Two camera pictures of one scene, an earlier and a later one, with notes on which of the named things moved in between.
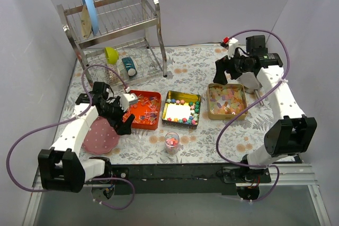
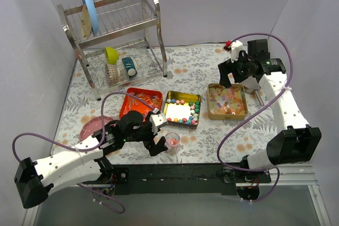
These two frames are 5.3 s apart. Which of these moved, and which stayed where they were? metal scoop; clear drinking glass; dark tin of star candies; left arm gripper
Moved: left arm gripper
Stayed: clear drinking glass; dark tin of star candies; metal scoop
